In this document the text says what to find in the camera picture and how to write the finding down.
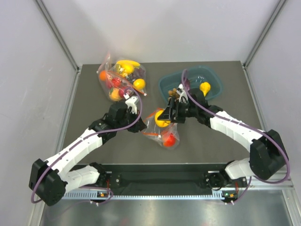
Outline fake orange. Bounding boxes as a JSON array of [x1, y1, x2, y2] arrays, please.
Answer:
[[99, 70, 107, 81]]

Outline clear zip bag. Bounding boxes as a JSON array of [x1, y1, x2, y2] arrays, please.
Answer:
[[142, 108, 180, 149], [96, 53, 147, 101]]

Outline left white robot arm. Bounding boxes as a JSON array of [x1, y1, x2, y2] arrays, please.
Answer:
[[29, 97, 146, 206]]

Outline fake yellow banana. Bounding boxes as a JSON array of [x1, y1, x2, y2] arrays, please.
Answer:
[[117, 60, 140, 67]]

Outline purple fake eggplant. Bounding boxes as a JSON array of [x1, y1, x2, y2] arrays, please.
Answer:
[[184, 79, 190, 90]]

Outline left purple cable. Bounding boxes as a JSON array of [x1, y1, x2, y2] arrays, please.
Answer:
[[30, 88, 143, 203]]

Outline teal plastic bin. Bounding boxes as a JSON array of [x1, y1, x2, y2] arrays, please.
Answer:
[[158, 65, 223, 102]]

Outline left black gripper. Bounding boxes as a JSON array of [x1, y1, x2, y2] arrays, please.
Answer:
[[116, 109, 147, 133]]

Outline purple cable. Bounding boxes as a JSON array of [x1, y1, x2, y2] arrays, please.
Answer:
[[30, 88, 143, 203], [181, 68, 290, 205]]

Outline fake peach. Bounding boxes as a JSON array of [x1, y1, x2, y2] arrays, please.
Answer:
[[109, 88, 121, 102]]

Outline grey cable duct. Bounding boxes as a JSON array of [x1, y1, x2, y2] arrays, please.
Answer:
[[63, 189, 238, 201]]

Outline brown fake longan bunch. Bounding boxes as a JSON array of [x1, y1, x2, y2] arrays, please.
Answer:
[[168, 88, 180, 98]]

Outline yellow fake lemon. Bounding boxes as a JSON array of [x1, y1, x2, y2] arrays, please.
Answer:
[[154, 109, 172, 128]]

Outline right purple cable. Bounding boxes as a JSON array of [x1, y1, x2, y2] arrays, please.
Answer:
[[181, 68, 290, 205]]

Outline fake purple grapes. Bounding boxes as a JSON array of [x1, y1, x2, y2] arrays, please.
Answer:
[[128, 67, 145, 80]]

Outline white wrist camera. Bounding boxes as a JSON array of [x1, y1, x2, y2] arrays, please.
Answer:
[[176, 83, 189, 104], [124, 94, 139, 114]]

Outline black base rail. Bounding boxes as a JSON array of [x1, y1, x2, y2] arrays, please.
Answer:
[[79, 162, 253, 196]]

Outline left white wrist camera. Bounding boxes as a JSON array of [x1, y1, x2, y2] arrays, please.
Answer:
[[124, 94, 139, 114]]

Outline red fake tomato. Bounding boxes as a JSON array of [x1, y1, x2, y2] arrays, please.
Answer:
[[162, 133, 176, 147]]

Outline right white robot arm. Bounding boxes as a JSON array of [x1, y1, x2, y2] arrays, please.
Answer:
[[157, 88, 288, 186]]

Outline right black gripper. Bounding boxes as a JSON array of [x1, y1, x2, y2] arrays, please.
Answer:
[[158, 98, 198, 124]]

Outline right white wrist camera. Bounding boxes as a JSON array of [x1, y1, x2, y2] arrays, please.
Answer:
[[176, 83, 189, 104]]

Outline fake red apple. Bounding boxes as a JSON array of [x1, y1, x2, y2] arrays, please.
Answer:
[[111, 77, 121, 88]]

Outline far fake lemon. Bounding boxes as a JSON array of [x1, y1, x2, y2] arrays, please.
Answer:
[[133, 78, 146, 90]]

